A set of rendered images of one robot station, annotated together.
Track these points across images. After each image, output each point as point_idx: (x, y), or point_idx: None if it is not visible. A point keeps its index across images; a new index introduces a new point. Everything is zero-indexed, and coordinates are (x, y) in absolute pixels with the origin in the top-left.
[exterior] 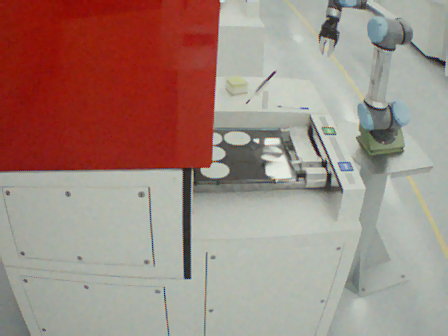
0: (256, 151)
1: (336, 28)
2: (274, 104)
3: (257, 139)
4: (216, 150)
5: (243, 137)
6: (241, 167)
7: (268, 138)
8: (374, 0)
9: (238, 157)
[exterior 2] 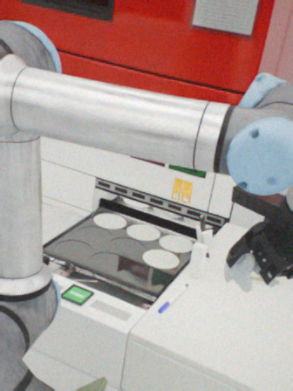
0: (119, 256)
1: (292, 249)
2: (199, 289)
3: (145, 269)
4: (146, 236)
5: (158, 263)
6: (98, 234)
7: (140, 277)
8: (252, 124)
9: (119, 241)
